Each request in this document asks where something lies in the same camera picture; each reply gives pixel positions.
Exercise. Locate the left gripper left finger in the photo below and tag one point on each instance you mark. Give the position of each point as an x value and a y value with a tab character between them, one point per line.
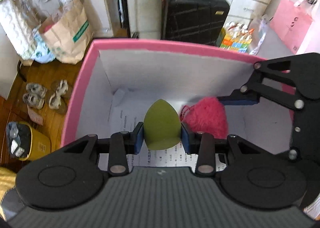
118	146

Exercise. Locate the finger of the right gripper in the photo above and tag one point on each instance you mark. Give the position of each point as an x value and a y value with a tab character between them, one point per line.
252	92

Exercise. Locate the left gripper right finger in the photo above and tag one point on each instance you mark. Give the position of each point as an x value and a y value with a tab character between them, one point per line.
211	151

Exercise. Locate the pink fluffy pom-pom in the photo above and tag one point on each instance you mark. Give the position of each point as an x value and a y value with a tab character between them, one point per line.
208	115

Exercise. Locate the green teardrop makeup sponge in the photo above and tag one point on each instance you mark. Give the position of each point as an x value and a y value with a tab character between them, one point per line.
162	126

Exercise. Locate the pink paper gift bag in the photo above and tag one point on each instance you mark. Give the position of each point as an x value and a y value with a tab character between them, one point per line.
291	23

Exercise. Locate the pink cardboard box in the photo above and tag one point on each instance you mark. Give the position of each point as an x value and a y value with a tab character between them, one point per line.
120	79

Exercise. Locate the grey slipper far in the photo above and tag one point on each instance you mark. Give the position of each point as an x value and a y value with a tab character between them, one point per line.
59	91

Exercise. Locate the grey slipper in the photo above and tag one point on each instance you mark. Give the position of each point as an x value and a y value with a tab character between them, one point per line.
35	95
59	91

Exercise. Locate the yellow waste bin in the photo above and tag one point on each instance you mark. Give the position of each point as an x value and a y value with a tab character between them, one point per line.
26	143

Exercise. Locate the grey slipper near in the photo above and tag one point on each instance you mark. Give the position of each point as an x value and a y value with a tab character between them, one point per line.
35	95

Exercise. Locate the black hard-shell suitcase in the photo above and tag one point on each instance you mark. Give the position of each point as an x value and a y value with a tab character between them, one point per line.
195	21

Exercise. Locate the brown paper bag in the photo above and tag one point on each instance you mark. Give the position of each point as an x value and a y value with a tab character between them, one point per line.
67	32

